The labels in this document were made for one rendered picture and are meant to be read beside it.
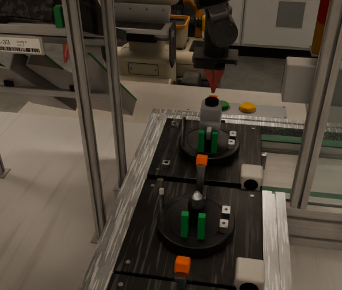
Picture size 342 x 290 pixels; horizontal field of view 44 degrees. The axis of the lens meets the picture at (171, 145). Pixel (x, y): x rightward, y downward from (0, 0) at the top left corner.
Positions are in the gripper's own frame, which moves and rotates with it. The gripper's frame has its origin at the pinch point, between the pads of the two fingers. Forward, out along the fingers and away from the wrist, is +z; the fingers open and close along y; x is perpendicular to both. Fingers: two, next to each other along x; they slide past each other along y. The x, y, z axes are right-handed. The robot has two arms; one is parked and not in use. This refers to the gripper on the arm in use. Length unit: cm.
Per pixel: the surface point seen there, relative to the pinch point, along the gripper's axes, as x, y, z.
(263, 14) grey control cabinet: 284, 26, 68
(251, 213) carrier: -32.5, 10.2, 8.8
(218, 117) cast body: -14.3, 2.1, -0.6
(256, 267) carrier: -46.8, 10.7, 6.6
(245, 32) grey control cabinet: 284, 12, 85
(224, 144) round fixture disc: -13.0, 4.0, 7.0
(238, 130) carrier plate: -3.5, 7.0, 9.1
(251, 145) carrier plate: -9.4, 10.1, 9.0
